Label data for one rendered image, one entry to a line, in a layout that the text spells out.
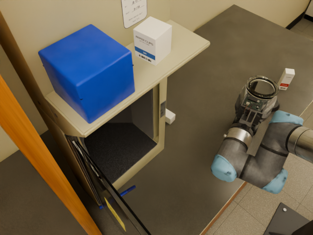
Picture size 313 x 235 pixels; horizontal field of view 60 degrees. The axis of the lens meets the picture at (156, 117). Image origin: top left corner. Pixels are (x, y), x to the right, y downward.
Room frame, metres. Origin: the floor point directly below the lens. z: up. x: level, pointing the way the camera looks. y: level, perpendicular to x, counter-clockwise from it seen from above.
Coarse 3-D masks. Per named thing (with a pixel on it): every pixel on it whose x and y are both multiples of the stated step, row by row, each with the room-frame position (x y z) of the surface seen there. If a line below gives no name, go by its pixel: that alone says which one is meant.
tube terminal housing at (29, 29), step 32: (0, 0) 0.31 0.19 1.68; (32, 0) 0.34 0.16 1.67; (64, 0) 0.37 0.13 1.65; (96, 0) 0.41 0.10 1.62; (160, 0) 0.51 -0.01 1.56; (0, 32) 0.35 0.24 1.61; (32, 32) 0.33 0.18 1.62; (64, 32) 0.36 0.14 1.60; (128, 32) 0.45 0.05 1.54; (32, 64) 0.31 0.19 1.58; (32, 96) 0.37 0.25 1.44; (160, 96) 0.52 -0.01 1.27; (160, 128) 0.52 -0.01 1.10
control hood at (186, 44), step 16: (176, 32) 0.48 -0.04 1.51; (192, 32) 0.48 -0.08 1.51; (128, 48) 0.43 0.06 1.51; (176, 48) 0.43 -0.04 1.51; (192, 48) 0.43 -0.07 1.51; (144, 64) 0.39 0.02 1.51; (160, 64) 0.39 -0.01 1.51; (176, 64) 0.39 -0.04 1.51; (144, 80) 0.34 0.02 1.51; (160, 80) 0.35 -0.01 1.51; (48, 96) 0.31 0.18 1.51; (64, 112) 0.27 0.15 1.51; (112, 112) 0.27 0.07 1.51; (64, 128) 0.28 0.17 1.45; (80, 128) 0.24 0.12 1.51; (96, 128) 0.24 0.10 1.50
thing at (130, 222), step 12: (84, 156) 0.26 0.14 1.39; (96, 168) 0.23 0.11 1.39; (96, 180) 0.23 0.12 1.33; (96, 192) 0.28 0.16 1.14; (108, 192) 0.19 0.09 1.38; (120, 204) 0.16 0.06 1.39; (120, 216) 0.17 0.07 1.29; (132, 216) 0.14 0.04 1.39; (120, 228) 0.20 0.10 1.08; (132, 228) 0.13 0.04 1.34
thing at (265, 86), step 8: (248, 80) 0.67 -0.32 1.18; (256, 80) 0.68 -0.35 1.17; (264, 80) 0.68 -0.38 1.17; (272, 80) 0.67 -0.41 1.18; (248, 88) 0.63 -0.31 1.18; (256, 88) 0.68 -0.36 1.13; (264, 88) 0.67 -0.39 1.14; (272, 88) 0.64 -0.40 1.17; (264, 96) 0.59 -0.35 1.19; (272, 96) 0.59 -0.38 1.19; (264, 104) 0.59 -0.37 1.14; (256, 128) 0.59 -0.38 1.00
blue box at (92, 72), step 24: (48, 48) 0.32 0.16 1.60; (72, 48) 0.32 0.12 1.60; (96, 48) 0.32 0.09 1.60; (120, 48) 0.32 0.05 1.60; (48, 72) 0.31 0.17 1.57; (72, 72) 0.27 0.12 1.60; (96, 72) 0.27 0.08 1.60; (120, 72) 0.30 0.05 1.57; (72, 96) 0.26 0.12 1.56; (96, 96) 0.26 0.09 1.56; (120, 96) 0.29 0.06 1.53
